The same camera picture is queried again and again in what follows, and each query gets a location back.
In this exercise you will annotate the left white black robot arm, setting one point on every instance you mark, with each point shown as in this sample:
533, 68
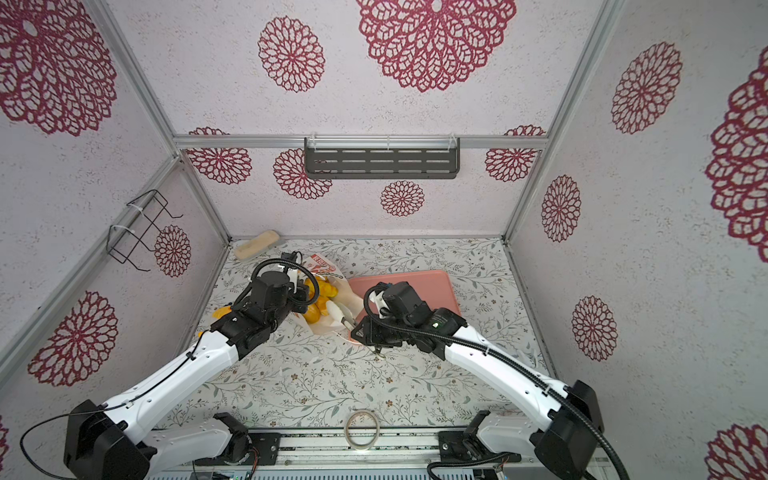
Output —
119, 439

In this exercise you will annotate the pink plastic tray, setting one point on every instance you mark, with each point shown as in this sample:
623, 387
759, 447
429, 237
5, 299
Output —
434, 287

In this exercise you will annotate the clear tape roll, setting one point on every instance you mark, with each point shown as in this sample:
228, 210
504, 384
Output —
362, 430

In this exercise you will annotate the fake bread in bag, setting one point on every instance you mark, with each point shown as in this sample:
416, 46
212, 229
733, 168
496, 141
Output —
319, 309

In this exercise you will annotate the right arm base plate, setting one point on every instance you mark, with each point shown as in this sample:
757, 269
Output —
458, 446

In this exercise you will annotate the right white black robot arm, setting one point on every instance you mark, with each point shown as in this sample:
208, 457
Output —
563, 426

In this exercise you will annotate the grey slotted wall shelf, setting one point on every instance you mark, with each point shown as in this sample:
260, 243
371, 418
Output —
387, 159

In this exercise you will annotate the white paper gift bag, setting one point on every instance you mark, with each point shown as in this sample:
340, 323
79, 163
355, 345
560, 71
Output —
336, 309

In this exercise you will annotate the black wire wall rack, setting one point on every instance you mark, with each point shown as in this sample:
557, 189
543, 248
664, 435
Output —
125, 237

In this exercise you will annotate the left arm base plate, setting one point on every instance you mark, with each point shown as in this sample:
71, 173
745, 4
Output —
261, 449

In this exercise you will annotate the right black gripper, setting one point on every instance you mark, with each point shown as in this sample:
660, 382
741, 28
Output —
370, 335

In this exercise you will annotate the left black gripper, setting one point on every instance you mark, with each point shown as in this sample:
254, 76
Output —
302, 296

